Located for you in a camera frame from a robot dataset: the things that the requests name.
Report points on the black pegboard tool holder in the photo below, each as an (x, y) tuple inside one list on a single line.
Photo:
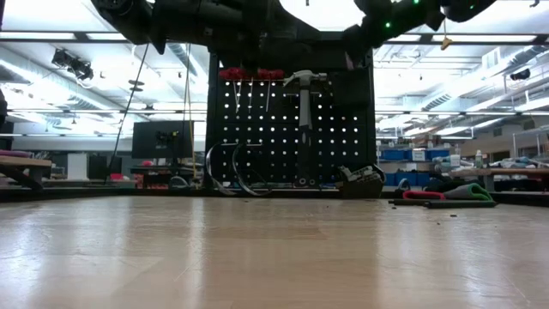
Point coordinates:
[(351, 88)]

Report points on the wooden workbench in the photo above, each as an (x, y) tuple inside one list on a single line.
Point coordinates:
[(506, 171)]

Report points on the blue storage bin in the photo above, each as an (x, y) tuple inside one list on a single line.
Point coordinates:
[(405, 179), (392, 154), (438, 154)]

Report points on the green grey soft case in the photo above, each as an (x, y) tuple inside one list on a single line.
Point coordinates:
[(480, 193)]

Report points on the black ceiling-mounted device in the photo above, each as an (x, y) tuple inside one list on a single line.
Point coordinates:
[(73, 64)]

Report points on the wooden side bench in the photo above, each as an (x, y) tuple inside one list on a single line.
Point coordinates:
[(21, 162)]

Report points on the black computer monitor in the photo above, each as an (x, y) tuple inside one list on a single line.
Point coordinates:
[(146, 141)]

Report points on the clear spray bottle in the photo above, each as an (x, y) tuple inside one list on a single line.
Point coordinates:
[(478, 161)]

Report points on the black fabric bundle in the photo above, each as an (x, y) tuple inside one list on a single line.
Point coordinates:
[(437, 185)]

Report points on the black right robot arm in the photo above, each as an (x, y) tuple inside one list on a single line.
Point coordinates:
[(429, 13)]

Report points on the black plastic pegboard bin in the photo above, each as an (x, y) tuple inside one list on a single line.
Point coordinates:
[(362, 189)]

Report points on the black aluminium table frame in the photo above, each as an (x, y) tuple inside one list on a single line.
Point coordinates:
[(86, 193)]

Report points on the black ceiling camera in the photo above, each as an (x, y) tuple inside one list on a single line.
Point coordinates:
[(520, 74)]

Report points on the black pegboard tool cart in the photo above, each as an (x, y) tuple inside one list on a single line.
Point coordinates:
[(343, 129)]

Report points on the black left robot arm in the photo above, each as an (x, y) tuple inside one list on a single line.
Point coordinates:
[(193, 17)]

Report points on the steel double pegboard hook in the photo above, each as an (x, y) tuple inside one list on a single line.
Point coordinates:
[(255, 144), (231, 144)]

